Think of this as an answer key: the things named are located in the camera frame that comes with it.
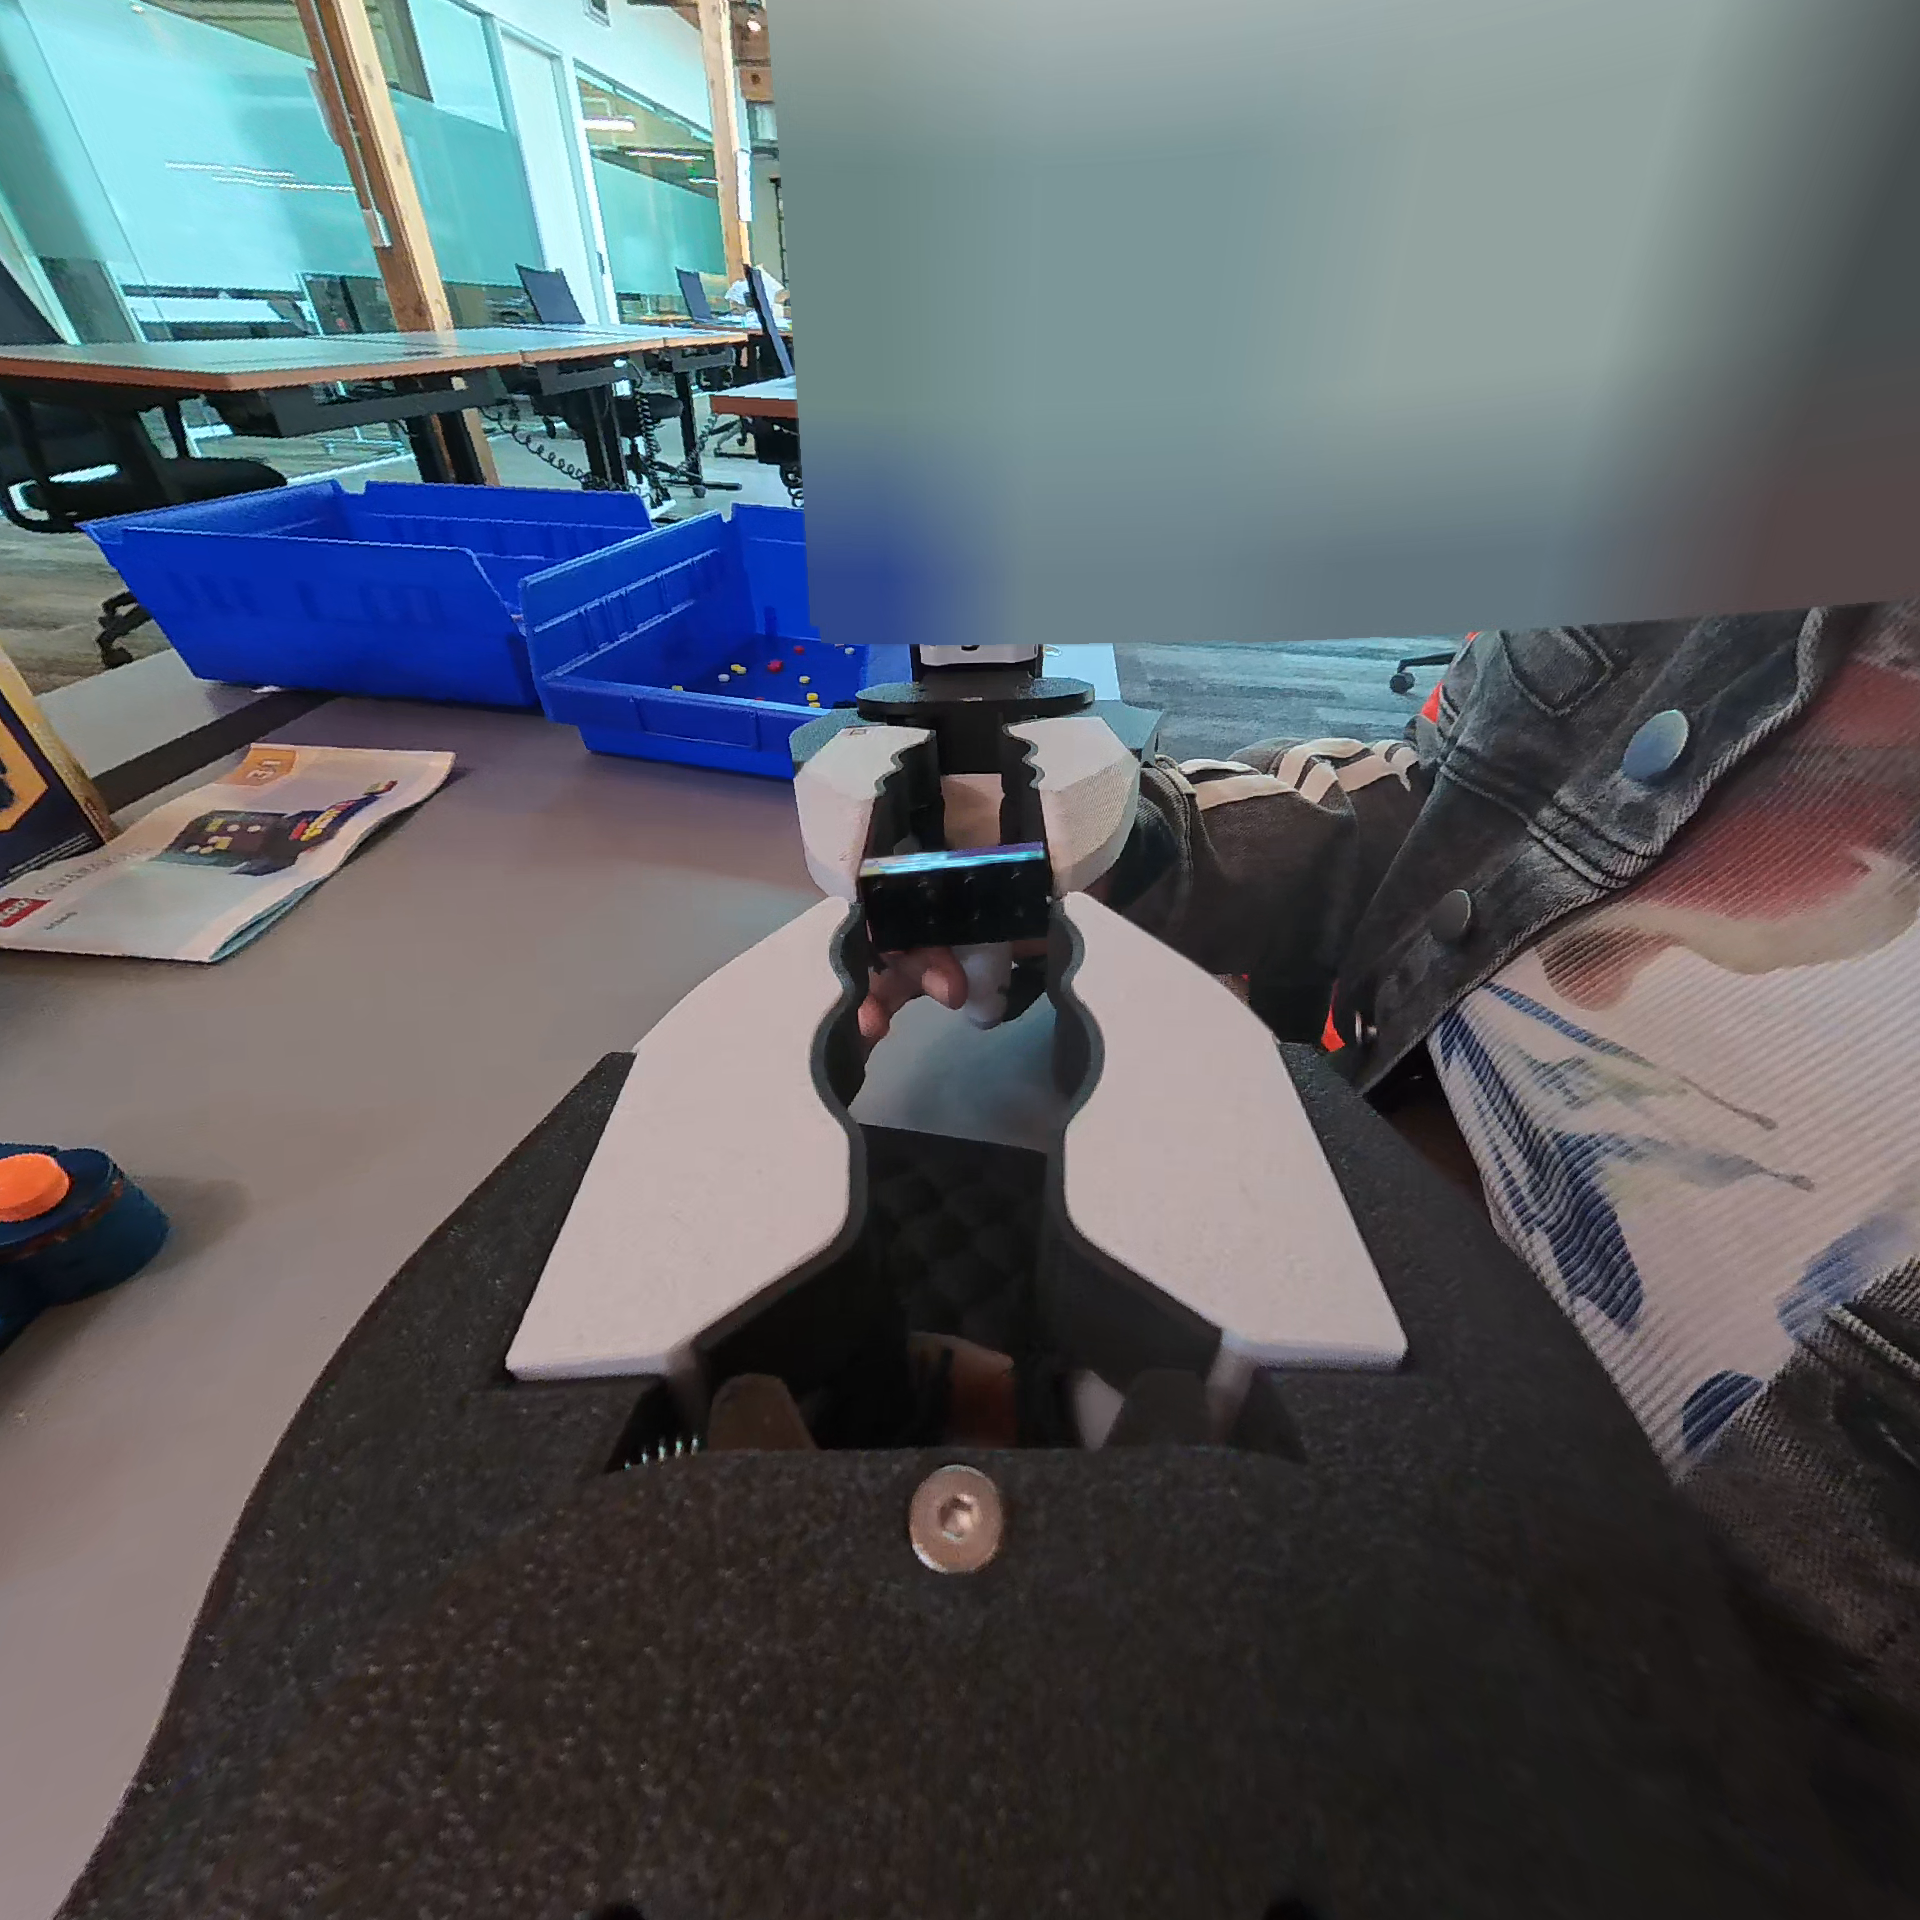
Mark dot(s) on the scattered small colourful studs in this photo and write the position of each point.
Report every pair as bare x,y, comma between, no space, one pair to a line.
763,674

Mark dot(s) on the black office chair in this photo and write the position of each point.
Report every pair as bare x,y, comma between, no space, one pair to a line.
90,450

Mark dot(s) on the brick instruction booklet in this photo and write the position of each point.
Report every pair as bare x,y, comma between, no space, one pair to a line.
225,856

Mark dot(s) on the wooden office desk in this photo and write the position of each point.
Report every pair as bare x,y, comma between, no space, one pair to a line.
299,360

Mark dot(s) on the wooden pillar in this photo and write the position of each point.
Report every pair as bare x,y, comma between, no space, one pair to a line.
397,224

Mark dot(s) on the person's right hand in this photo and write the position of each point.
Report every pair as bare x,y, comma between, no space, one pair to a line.
914,984

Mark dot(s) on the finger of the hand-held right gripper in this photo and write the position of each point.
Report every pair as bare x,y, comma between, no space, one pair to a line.
838,810
1089,810

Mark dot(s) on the small black Lego brick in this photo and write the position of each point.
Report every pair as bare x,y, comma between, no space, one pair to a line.
954,902

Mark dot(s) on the red plastic object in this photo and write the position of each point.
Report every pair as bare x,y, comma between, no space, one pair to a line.
1446,674

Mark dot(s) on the brick set box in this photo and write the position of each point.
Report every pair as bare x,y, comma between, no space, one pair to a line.
36,780

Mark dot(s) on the dark blue brick game console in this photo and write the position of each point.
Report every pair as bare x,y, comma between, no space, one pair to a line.
66,1231

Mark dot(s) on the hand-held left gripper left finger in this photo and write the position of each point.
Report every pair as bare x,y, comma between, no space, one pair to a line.
705,1170

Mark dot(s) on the blue storage bin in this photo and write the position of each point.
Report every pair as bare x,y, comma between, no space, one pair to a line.
645,705
299,599

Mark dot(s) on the person's denim jacket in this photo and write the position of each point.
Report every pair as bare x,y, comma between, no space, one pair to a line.
1574,780

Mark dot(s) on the person's left hand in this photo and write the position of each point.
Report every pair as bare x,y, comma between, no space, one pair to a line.
966,1388

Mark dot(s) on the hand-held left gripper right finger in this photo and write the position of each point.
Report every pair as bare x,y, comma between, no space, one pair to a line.
1213,1170

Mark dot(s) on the black quilted wrist rest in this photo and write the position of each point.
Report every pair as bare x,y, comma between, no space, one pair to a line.
961,1214

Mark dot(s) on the person's patterned shirt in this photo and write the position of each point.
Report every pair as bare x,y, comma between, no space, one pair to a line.
1651,1124

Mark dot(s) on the dark blue office chair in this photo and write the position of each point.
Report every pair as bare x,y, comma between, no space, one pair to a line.
769,322
546,292

